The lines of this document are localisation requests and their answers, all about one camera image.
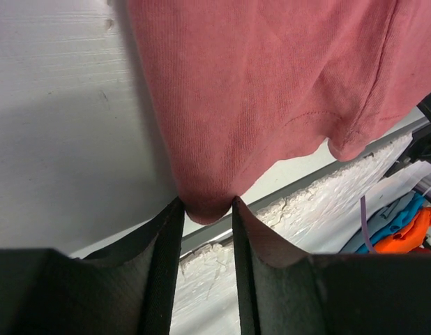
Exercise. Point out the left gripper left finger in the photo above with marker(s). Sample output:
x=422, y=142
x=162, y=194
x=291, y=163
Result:
x=126, y=287

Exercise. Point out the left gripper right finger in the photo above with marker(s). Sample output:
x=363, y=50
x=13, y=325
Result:
x=284, y=290

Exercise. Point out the salmon pink t shirt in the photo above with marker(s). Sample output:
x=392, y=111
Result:
x=239, y=85

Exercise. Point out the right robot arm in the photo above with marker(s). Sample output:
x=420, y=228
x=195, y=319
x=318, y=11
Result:
x=419, y=150

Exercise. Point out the orange cloth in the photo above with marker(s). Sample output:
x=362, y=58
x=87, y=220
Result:
x=409, y=237

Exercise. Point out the blue cloth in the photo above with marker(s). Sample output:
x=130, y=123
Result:
x=387, y=221

